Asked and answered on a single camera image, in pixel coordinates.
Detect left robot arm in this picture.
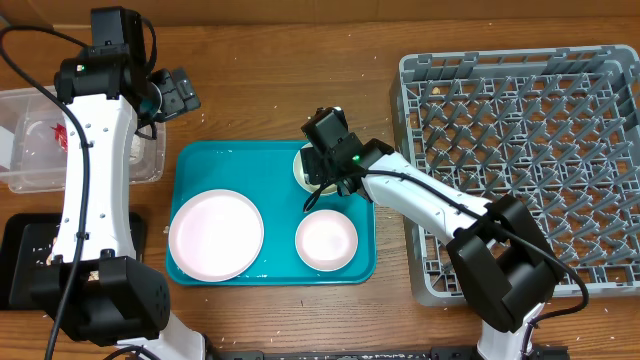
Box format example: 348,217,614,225
30,7,215,359

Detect teal plastic serving tray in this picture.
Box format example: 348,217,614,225
169,141,377,286

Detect small white plate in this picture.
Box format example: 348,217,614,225
295,210,359,272

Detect clear plastic waste bin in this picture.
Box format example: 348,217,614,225
1,88,166,193

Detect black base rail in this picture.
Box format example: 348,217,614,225
204,344,571,360

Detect red snack wrapper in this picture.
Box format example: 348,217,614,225
52,123,68,152

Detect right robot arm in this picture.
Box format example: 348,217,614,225
299,107,564,359

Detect white tissue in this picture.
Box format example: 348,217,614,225
129,135,144,164

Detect large white plate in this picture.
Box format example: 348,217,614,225
169,189,265,282

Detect grey dishwasher rack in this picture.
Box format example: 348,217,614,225
389,45,639,297

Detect black plastic tray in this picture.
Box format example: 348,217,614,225
0,211,147,311

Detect rice and peanuts food waste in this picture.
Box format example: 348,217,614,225
36,237,99,281

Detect white saucer bowl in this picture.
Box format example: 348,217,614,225
293,142,337,196

